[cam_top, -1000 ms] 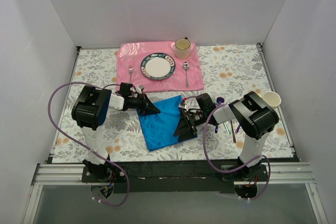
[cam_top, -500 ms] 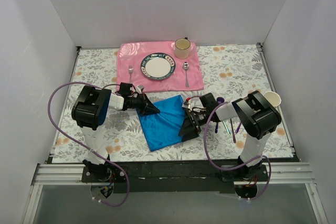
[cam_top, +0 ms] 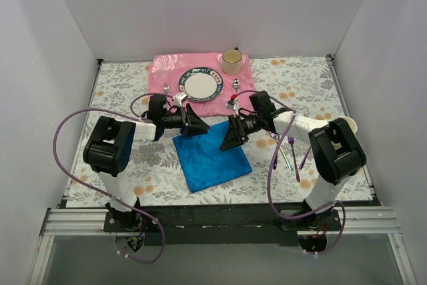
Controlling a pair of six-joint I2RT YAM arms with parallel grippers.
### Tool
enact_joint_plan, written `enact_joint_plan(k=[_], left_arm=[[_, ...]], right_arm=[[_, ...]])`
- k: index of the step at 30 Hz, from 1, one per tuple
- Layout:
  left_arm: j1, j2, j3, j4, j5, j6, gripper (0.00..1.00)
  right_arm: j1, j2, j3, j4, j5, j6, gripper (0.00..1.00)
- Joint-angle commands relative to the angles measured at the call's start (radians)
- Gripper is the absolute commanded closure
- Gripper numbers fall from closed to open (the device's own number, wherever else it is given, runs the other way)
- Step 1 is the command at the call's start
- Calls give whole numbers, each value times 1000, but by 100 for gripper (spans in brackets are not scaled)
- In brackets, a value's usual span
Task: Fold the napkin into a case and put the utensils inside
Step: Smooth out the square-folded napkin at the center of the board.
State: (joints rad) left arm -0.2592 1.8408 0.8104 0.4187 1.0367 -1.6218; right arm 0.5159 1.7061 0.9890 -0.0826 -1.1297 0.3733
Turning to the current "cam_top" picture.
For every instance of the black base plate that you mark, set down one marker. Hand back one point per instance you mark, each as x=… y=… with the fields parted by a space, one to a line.
x=223 y=224

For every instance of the iridescent purple fork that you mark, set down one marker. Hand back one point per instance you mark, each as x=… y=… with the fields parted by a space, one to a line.
x=296 y=170

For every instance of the silver spoon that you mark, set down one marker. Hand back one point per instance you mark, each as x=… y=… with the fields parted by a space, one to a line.
x=236 y=85

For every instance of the pale yellow paper cup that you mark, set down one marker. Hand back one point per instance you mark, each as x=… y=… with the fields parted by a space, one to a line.
x=351 y=123

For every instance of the pink satin placemat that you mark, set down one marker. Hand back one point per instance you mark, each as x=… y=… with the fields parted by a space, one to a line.
x=169 y=68

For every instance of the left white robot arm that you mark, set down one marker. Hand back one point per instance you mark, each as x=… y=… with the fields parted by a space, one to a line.
x=108 y=150

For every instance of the iridescent purple spoon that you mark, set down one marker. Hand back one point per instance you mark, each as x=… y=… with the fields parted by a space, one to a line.
x=275 y=158

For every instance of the cream mug with dark rim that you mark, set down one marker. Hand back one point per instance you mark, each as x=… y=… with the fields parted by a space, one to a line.
x=232 y=61

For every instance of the blue satin napkin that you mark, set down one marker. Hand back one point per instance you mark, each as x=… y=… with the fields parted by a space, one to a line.
x=202 y=162

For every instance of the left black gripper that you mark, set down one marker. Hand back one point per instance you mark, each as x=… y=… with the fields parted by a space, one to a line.
x=185 y=119

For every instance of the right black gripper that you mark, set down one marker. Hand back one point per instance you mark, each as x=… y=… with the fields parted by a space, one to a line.
x=234 y=129

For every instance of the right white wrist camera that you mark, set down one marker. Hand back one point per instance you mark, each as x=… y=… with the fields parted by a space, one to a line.
x=232 y=103

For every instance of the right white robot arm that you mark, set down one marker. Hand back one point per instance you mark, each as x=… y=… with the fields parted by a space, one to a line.
x=337 y=152

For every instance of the floral tablecloth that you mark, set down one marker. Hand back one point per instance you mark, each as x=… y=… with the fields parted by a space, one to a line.
x=303 y=83

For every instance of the silver fork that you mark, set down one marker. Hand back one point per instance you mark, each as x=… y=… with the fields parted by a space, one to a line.
x=166 y=88

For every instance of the aluminium frame rail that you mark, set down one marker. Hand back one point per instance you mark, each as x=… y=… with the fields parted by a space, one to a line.
x=74 y=249

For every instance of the white plate with patterned rim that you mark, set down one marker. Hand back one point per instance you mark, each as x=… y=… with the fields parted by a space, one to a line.
x=201 y=84

